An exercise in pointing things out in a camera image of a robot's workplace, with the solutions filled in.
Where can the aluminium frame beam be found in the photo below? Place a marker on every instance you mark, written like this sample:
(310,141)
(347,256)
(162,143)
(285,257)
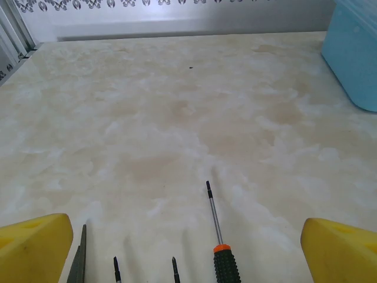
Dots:
(176,28)

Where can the aluminium frame post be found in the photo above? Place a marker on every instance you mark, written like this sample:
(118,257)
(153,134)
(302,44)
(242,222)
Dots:
(17,26)

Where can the blue plastic tool box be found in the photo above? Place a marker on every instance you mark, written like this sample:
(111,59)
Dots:
(353,59)

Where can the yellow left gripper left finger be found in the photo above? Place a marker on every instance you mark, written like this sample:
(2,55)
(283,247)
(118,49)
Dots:
(32,250)

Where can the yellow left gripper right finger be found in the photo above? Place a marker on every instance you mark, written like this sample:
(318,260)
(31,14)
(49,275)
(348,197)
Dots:
(341,256)

